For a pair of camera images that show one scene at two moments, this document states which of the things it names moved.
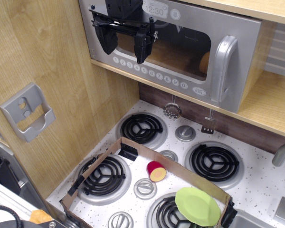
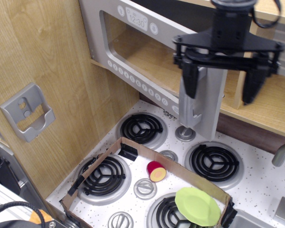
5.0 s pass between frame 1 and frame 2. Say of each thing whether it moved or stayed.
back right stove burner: stayed
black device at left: stayed
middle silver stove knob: stayed
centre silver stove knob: stayed
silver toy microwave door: moved
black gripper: moved
